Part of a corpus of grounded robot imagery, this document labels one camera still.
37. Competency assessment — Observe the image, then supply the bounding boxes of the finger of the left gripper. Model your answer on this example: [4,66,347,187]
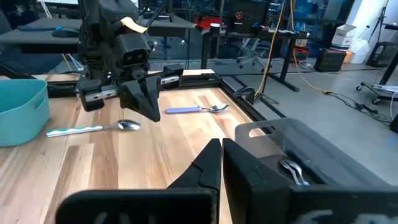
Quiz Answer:
[118,77,155,121]
[144,75,162,122]

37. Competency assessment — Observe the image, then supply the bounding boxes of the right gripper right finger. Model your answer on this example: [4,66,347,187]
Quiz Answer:
[222,138,398,224]

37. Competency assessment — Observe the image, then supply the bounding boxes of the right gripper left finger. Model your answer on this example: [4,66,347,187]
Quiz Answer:
[55,138,223,224]

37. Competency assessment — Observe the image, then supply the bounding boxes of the lavender handled spoon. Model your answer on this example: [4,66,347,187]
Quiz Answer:
[164,103,230,115]

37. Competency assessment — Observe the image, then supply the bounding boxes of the teal white striped spoon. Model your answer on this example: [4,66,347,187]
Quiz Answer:
[45,119,141,138]

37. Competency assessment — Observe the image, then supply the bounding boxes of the black computer mouse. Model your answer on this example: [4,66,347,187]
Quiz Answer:
[51,27,81,39]

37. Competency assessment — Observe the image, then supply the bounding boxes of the yellow tape piece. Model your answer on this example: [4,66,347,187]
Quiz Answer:
[120,16,147,34]

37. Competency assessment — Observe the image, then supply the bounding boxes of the teal plastic bin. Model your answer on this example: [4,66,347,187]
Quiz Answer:
[0,78,51,147]

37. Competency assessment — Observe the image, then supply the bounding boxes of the grey office desk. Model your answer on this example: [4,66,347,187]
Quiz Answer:
[0,17,82,54]
[141,14,215,69]

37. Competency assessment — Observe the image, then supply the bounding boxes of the grey plastic bin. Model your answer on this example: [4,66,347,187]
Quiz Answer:
[234,117,391,189]

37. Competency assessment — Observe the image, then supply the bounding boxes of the red object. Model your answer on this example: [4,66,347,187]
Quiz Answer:
[194,15,223,32]

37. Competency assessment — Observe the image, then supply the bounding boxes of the office chair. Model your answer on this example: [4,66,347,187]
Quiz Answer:
[236,37,273,73]

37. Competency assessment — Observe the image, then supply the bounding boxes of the black pegboard rack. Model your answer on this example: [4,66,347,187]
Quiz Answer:
[228,0,271,34]

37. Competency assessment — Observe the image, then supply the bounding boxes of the black work table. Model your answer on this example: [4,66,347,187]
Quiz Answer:
[201,29,310,93]

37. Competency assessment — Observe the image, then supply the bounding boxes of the black crate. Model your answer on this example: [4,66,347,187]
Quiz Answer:
[313,48,348,73]

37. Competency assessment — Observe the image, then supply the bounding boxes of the wheeled metal stand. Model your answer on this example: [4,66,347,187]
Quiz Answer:
[355,49,398,106]

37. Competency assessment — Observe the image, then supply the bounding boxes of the white box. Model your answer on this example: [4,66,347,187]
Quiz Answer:
[347,39,370,65]
[330,24,358,48]

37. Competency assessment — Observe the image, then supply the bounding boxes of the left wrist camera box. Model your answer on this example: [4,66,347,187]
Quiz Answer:
[115,32,152,68]

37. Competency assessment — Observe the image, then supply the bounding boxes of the yellow cable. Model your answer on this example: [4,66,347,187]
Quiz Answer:
[254,0,330,96]

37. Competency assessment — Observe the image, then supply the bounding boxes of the black floor cables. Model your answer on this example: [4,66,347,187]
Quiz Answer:
[323,89,393,126]

